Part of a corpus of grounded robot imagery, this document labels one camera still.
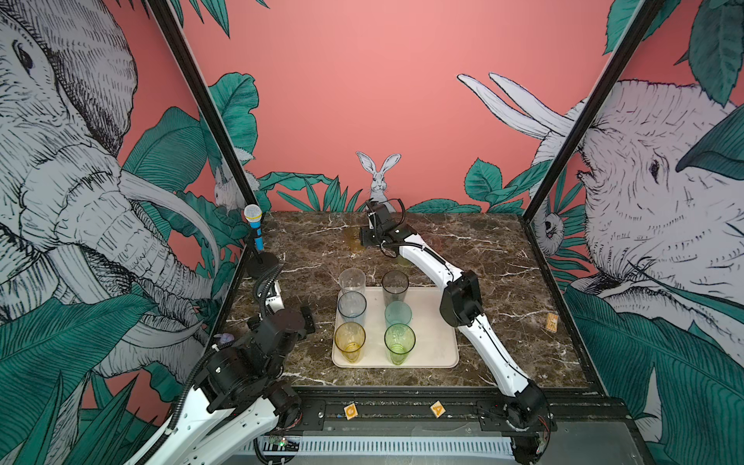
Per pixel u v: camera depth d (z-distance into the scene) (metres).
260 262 1.02
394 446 0.70
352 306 0.81
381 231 0.81
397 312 0.89
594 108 0.86
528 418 0.64
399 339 0.77
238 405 0.46
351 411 0.74
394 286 0.82
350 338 0.79
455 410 0.76
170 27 0.72
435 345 0.87
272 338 0.46
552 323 0.90
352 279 1.04
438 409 0.75
